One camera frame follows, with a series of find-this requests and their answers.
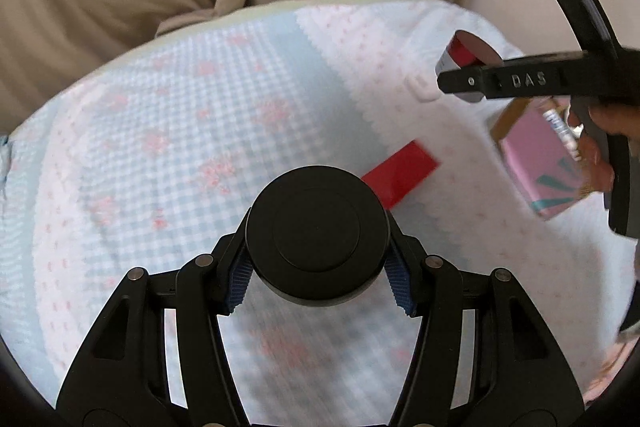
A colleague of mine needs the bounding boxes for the red lid white bottle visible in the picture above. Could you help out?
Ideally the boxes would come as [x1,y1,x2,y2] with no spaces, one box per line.
[435,29,503,103]

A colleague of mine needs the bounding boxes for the pink cardboard storage box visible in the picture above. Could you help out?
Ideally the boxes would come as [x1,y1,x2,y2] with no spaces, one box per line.
[490,98,592,220]

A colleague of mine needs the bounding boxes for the red rectangular box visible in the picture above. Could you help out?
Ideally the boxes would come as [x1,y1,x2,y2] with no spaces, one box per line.
[361,141,440,210]

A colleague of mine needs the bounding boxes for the black round lid jar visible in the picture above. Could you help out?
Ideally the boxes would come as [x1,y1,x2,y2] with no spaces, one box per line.
[244,166,390,307]

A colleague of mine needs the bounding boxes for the person's right hand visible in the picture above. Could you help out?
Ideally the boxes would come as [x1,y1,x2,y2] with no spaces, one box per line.
[566,103,640,193]

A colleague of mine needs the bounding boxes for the blue pink checkered bed cover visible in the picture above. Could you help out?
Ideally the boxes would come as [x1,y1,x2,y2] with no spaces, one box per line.
[1,0,636,401]

